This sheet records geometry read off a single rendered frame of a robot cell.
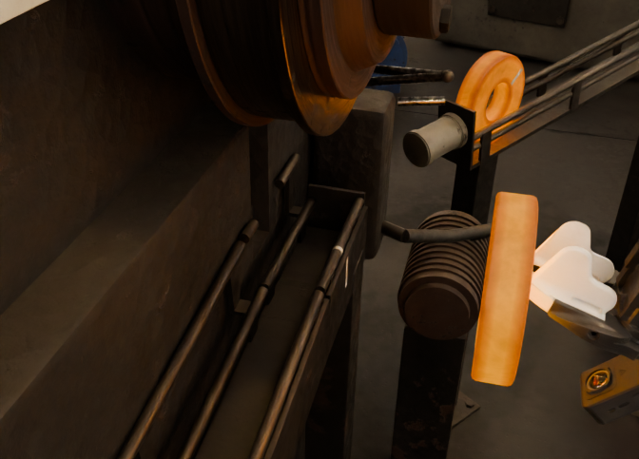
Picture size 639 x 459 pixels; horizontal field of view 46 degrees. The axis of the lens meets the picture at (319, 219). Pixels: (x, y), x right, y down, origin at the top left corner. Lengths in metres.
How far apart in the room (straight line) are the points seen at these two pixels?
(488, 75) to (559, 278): 0.67
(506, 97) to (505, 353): 0.79
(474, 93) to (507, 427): 0.76
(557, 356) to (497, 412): 0.25
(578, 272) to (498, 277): 0.07
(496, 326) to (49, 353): 0.31
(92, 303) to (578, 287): 0.36
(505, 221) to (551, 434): 1.14
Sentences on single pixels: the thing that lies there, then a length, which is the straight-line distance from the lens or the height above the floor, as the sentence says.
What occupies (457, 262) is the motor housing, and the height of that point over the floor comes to 0.53.
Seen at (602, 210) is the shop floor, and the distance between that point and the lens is 2.48.
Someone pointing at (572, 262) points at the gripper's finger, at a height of 0.87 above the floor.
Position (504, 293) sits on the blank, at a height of 0.87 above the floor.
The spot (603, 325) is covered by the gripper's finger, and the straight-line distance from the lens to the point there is 0.61.
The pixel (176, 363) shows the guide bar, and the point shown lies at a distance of 0.67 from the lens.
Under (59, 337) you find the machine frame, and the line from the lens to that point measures 0.52.
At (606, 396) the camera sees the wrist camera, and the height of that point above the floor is 0.75.
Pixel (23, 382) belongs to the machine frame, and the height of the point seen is 0.87.
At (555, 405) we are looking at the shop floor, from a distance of 1.75.
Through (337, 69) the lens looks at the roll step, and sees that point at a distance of 0.61.
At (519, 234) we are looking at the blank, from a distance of 0.57.
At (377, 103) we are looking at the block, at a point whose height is 0.80.
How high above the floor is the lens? 1.20
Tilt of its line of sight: 32 degrees down
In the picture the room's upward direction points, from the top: 1 degrees clockwise
